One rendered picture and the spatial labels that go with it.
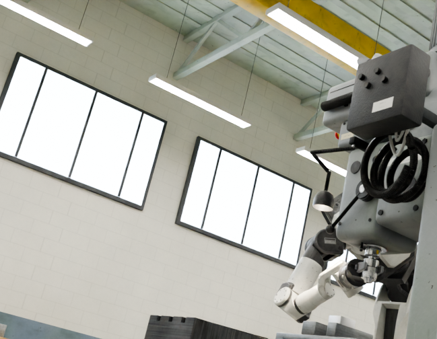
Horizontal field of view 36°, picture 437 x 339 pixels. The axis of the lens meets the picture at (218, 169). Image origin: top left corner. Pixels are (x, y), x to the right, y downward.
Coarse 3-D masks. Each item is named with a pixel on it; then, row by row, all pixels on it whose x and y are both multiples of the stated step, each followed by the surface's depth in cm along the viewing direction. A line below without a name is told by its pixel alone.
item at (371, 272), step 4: (368, 264) 205; (372, 264) 205; (376, 264) 205; (368, 268) 205; (372, 268) 204; (376, 268) 205; (364, 272) 205; (368, 272) 204; (372, 272) 204; (376, 272) 205; (364, 276) 204; (368, 276) 204; (372, 276) 204; (376, 276) 205
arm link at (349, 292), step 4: (344, 264) 222; (340, 268) 223; (336, 272) 226; (340, 272) 221; (336, 276) 226; (340, 276) 221; (336, 280) 228; (340, 280) 222; (340, 284) 226; (344, 284) 220; (344, 288) 225; (348, 288) 222; (356, 288) 225; (360, 288) 225; (344, 292) 227; (348, 292) 226; (352, 292) 225; (356, 292) 225; (348, 296) 226; (352, 296) 225
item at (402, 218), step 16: (400, 144) 199; (384, 176) 199; (416, 176) 188; (384, 208) 194; (400, 208) 189; (416, 208) 183; (384, 224) 194; (400, 224) 191; (416, 224) 188; (416, 240) 202
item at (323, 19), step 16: (240, 0) 708; (256, 0) 702; (272, 0) 714; (288, 0) 727; (304, 0) 741; (304, 16) 737; (320, 16) 750; (288, 32) 746; (336, 32) 761; (352, 32) 776; (320, 48) 763; (368, 48) 787; (384, 48) 803; (336, 64) 787
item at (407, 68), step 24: (408, 48) 172; (360, 72) 186; (384, 72) 177; (408, 72) 170; (360, 96) 182; (384, 96) 173; (408, 96) 168; (360, 120) 178; (384, 120) 171; (408, 120) 168
